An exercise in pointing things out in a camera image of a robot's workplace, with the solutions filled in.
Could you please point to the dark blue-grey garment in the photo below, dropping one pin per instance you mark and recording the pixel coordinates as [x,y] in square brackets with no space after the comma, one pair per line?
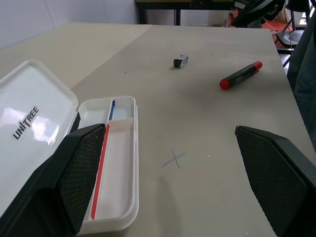
[306,74]

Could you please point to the black equipment with orange parts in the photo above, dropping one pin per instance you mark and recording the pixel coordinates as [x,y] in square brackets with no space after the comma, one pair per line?
[247,17]

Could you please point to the black eraser with sleeve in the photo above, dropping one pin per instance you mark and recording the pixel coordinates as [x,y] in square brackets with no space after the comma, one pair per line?
[181,61]

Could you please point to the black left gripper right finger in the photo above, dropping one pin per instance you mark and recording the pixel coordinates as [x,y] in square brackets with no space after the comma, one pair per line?
[279,177]

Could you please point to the black marker with red caps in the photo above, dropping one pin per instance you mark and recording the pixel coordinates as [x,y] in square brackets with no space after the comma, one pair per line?
[240,75]

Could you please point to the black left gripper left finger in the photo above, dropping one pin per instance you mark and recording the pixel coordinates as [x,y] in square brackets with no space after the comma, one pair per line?
[49,187]

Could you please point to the white rectangular case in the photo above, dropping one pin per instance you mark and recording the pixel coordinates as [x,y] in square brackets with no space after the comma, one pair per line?
[29,98]

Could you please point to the black folding chair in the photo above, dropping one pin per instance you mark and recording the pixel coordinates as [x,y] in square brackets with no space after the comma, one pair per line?
[286,37]

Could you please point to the black metal table frame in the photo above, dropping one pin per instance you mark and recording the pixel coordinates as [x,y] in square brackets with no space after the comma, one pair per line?
[142,12]

